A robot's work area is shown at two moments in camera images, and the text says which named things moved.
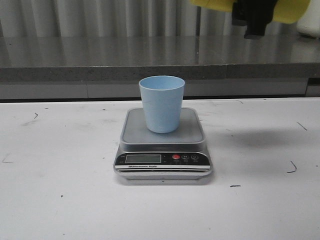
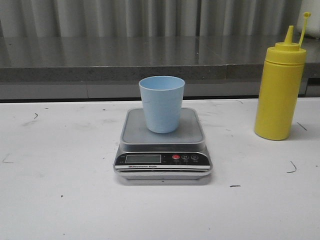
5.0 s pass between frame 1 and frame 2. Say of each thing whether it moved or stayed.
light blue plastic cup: stayed
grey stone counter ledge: stayed
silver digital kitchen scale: stayed
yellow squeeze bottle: moved
